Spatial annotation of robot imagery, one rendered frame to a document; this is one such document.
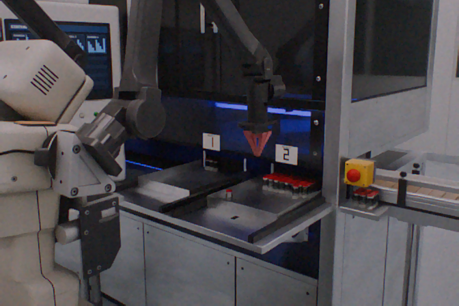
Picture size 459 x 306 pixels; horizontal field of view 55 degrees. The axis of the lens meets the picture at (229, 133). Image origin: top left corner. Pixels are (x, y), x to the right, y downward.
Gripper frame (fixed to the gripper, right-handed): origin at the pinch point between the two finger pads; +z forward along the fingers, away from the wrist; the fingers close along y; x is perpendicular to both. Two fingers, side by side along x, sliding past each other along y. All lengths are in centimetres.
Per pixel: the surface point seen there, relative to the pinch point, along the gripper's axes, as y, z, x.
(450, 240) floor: 237, 114, -7
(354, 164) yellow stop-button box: 25.9, 6.0, -18.0
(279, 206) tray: 13.4, 20.4, 0.9
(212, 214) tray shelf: -4.4, 20.3, 13.5
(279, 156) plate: 26.3, 8.0, 9.2
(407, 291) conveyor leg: 40, 50, -33
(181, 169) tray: 22, 20, 53
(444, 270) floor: 184, 113, -15
